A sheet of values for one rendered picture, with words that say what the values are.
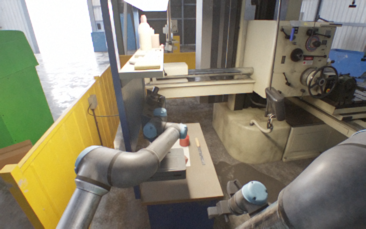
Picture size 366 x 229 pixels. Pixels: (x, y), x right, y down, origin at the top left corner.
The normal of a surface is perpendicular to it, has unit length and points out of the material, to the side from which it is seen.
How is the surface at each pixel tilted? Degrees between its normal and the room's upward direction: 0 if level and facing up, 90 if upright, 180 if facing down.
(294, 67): 90
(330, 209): 68
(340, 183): 45
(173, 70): 90
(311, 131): 90
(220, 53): 90
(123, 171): 51
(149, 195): 0
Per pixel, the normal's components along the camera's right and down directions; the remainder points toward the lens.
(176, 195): -0.01, -0.89
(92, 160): -0.15, -0.57
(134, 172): 0.50, -0.08
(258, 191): 0.18, -0.64
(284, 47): 0.15, 0.45
